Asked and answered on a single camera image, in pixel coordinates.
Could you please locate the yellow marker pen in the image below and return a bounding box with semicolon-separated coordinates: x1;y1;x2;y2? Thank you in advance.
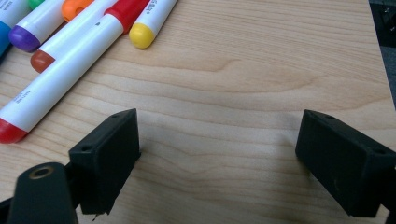
128;0;178;50

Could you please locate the orange marker pen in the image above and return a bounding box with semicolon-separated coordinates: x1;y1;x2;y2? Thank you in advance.
61;0;95;23

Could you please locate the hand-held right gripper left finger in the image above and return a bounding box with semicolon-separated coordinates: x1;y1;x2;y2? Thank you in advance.
68;108;142;217

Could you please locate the brown marker pen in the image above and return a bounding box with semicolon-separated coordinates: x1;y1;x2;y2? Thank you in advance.
30;0;120;75

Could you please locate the green marker pen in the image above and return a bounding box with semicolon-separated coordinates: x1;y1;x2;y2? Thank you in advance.
27;0;46;10

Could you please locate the red marker pen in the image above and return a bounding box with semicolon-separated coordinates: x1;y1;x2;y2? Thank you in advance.
0;0;151;145

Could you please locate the blue marker pen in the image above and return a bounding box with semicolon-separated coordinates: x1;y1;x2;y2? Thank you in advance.
0;0;33;58

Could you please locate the purple marker pen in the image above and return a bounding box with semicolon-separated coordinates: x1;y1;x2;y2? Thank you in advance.
7;0;67;53

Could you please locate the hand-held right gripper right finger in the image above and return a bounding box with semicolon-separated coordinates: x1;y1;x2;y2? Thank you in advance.
294;108;396;218

